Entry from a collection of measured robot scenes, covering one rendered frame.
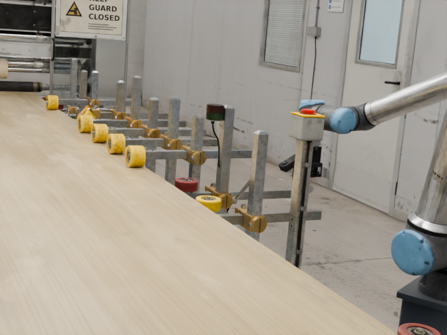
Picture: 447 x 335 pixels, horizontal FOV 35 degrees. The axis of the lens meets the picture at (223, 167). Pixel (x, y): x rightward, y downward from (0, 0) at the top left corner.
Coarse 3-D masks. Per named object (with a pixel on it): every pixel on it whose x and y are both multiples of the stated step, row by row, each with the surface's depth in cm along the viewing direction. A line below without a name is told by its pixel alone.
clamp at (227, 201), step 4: (208, 188) 253; (212, 188) 253; (212, 192) 250; (216, 192) 247; (228, 192) 248; (216, 196) 247; (220, 196) 245; (224, 196) 244; (228, 196) 245; (224, 200) 245; (228, 200) 245; (232, 200) 246; (224, 204) 245; (228, 204) 246; (224, 208) 245
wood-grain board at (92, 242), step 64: (0, 128) 324; (64, 128) 337; (0, 192) 214; (64, 192) 220; (128, 192) 226; (0, 256) 160; (64, 256) 163; (128, 256) 166; (192, 256) 170; (256, 256) 173; (0, 320) 127; (64, 320) 129; (128, 320) 131; (192, 320) 133; (256, 320) 136; (320, 320) 138
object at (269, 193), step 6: (192, 192) 248; (198, 192) 249; (204, 192) 250; (210, 192) 251; (234, 192) 254; (246, 192) 256; (264, 192) 259; (270, 192) 260; (276, 192) 261; (282, 192) 262; (288, 192) 263; (240, 198) 255; (246, 198) 256; (264, 198) 259; (270, 198) 260; (276, 198) 262
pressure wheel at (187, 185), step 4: (176, 180) 245; (180, 180) 245; (184, 180) 246; (188, 180) 246; (192, 180) 247; (196, 180) 247; (176, 184) 244; (180, 184) 243; (184, 184) 243; (188, 184) 243; (192, 184) 243; (196, 184) 245; (180, 188) 243; (184, 188) 243; (188, 188) 243; (192, 188) 244; (196, 188) 245; (184, 192) 246; (188, 192) 246
